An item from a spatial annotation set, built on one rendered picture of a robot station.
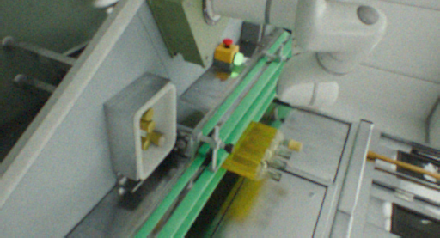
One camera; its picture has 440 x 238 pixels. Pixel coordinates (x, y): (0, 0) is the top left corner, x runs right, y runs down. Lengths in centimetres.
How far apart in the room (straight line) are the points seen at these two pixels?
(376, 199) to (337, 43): 93
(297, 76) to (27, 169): 56
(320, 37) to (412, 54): 667
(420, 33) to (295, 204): 605
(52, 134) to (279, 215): 76
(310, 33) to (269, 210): 76
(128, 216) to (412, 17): 646
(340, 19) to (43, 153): 60
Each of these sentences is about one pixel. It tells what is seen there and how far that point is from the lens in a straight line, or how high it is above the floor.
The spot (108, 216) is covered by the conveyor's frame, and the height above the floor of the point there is 80.
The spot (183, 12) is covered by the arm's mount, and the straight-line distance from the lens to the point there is 87.
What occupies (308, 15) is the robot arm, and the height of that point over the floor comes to 115.
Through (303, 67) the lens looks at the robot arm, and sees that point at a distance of 78.
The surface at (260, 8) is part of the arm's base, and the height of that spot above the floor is 100.
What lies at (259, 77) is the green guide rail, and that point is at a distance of 139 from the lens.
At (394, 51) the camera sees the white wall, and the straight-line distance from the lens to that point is 726.
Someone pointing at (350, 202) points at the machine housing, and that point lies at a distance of 137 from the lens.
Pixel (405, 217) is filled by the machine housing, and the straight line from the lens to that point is 148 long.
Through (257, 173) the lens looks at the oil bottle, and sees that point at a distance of 117.
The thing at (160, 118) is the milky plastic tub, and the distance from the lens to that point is 103.
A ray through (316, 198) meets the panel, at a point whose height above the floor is 127.
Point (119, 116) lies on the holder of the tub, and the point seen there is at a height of 79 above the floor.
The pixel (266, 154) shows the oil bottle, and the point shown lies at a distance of 121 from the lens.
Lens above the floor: 125
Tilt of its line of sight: 17 degrees down
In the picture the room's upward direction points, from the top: 109 degrees clockwise
